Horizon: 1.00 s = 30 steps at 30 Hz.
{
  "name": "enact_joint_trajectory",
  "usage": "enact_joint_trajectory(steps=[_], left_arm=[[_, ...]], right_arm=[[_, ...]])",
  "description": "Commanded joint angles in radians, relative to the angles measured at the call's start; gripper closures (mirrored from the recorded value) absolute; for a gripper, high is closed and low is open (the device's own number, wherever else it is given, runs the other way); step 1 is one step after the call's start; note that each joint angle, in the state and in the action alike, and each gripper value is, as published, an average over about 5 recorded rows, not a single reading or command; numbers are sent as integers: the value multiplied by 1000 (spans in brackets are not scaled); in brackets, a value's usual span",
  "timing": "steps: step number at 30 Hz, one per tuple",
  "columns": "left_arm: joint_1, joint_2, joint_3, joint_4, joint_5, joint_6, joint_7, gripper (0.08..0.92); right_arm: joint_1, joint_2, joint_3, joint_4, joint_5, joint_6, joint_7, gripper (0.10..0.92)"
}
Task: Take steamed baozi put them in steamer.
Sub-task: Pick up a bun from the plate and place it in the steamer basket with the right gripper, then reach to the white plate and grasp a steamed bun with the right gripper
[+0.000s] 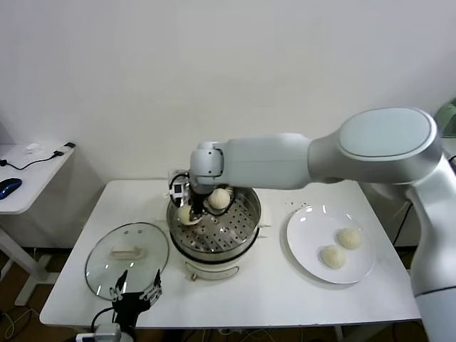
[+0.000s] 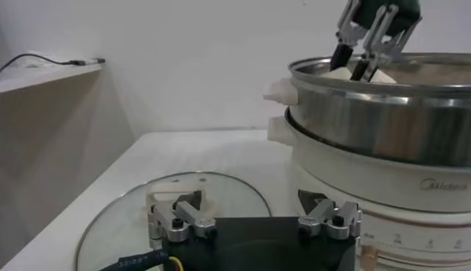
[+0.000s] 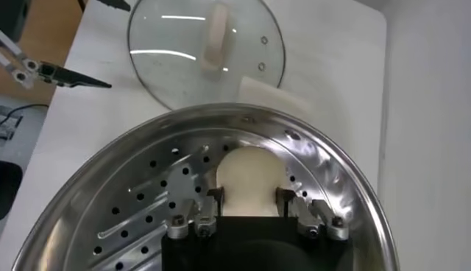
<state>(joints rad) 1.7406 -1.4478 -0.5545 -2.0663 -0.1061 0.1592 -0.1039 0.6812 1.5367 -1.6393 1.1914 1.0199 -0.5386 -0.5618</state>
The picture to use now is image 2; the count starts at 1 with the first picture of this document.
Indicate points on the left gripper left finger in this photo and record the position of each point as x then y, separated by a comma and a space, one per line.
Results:
197, 220

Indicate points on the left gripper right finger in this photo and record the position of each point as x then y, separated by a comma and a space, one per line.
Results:
318, 217

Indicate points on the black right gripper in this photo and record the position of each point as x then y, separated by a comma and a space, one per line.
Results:
386, 13

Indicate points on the white steamed baozi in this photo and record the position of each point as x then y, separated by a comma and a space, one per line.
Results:
368, 75

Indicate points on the round glass pot lid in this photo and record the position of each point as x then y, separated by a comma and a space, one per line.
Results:
121, 228

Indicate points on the stainless steel steamer basket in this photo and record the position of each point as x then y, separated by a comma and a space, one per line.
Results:
379, 118

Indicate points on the white electric cooker base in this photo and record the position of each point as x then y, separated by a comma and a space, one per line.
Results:
368, 184

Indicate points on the small black silver device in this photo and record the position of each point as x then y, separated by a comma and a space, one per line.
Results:
88, 61

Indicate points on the white side table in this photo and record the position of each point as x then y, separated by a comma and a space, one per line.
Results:
44, 75

